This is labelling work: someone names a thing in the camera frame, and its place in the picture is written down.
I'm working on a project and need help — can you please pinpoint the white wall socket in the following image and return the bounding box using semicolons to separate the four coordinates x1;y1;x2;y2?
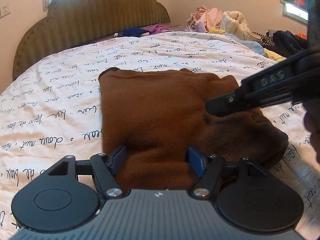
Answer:
0;3;11;18

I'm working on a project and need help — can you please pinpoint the pink and cream clothes pile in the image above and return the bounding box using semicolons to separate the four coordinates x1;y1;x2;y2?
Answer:
187;7;262;44

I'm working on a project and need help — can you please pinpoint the dark blue garment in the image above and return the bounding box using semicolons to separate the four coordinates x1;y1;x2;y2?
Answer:
114;28;150;37

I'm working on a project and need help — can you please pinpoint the yellow cloth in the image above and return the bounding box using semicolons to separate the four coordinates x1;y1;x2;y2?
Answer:
264;48;286;62

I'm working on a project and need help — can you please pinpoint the dark clothes pile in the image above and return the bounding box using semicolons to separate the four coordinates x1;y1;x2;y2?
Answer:
261;30;309;58

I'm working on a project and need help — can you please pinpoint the white script-print duvet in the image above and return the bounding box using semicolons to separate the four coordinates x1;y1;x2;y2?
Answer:
1;31;319;239

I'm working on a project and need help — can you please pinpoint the olive green scalloped headboard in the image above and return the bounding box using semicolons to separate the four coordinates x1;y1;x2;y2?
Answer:
12;0;170;80

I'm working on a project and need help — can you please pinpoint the purple garment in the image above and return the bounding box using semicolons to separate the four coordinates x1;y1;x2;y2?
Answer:
143;24;171;35

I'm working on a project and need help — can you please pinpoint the light blue cloth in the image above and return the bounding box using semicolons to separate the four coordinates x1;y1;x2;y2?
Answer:
225;33;266;56

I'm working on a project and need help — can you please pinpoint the brown knit garment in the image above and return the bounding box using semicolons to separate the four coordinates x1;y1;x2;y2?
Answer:
99;68;289;191

